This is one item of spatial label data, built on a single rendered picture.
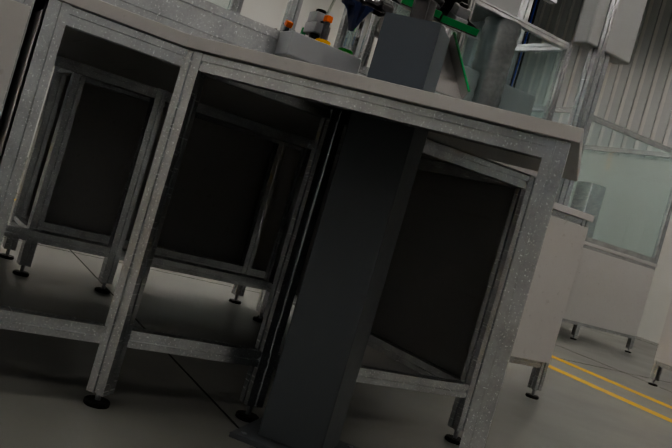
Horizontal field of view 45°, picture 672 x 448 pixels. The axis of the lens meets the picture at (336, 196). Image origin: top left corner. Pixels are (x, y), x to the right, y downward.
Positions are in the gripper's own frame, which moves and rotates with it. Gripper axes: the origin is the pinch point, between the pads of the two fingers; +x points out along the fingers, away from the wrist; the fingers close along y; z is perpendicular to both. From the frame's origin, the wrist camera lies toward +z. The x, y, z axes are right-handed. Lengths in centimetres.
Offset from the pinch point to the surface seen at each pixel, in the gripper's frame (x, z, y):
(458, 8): -18.8, 12.0, -41.2
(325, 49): 11.1, -3.5, 7.7
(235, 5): 1.3, 35.2, 17.1
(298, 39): 11.3, -3.3, 15.6
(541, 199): 35, -66, -12
